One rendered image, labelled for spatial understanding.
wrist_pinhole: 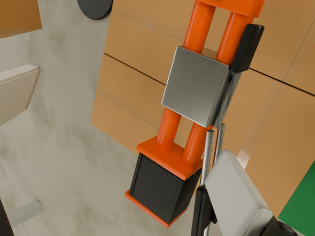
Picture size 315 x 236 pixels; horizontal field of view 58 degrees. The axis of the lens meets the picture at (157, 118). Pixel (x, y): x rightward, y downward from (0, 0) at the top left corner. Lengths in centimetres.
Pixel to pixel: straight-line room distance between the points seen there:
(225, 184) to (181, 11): 101
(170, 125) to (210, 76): 8
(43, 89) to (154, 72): 179
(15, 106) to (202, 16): 19
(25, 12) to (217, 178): 149
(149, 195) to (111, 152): 200
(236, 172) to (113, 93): 126
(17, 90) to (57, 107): 258
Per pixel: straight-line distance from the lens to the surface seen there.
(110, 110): 144
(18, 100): 18
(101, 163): 249
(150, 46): 124
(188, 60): 30
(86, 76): 237
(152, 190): 36
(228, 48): 29
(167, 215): 36
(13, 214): 349
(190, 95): 30
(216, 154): 34
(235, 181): 17
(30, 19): 162
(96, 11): 219
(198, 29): 30
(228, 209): 17
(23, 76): 17
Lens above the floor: 154
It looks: 52 degrees down
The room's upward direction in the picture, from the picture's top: 112 degrees counter-clockwise
